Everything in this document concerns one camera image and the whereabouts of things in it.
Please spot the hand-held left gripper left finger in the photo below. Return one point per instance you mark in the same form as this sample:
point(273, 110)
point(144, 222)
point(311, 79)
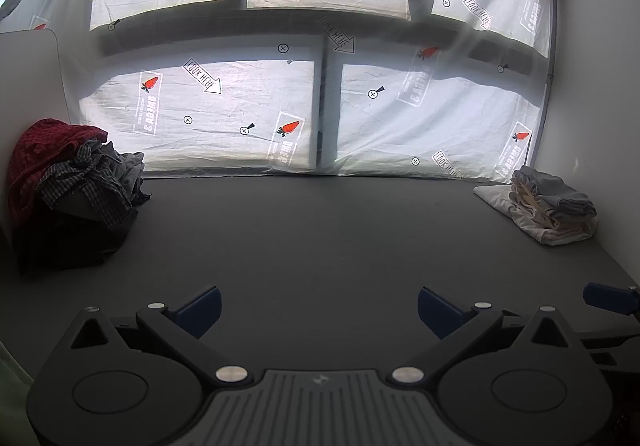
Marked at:
point(200, 311)

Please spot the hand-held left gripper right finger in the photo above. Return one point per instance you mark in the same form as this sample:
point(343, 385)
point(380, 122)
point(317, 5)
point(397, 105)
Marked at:
point(437, 311)

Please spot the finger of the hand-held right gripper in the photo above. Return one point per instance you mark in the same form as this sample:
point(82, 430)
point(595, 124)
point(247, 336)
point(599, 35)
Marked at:
point(610, 298)
point(602, 345)

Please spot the red checked garment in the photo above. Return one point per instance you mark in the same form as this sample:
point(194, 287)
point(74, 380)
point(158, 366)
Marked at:
point(35, 161)

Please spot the white folded garment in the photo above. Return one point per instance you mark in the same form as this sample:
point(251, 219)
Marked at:
point(560, 233)

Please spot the grey folded garment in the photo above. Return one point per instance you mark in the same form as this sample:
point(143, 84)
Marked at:
point(560, 196)

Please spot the beige folded garment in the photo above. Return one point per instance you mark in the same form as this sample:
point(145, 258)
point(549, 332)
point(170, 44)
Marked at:
point(530, 206)

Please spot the black garment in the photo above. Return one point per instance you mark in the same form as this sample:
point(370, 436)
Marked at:
point(65, 241)

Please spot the grey crumpled garment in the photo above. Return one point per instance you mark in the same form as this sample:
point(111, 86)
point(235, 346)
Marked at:
point(127, 176)

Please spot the dark plaid shirt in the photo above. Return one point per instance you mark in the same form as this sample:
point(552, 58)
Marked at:
point(82, 181)

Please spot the white printed sheet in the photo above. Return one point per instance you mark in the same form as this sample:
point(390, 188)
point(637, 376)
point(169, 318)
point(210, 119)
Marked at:
point(390, 126)

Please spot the white partition board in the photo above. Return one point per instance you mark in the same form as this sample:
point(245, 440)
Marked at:
point(30, 76)

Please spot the window frame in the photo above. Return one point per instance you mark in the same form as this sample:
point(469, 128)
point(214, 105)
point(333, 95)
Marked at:
point(327, 101)

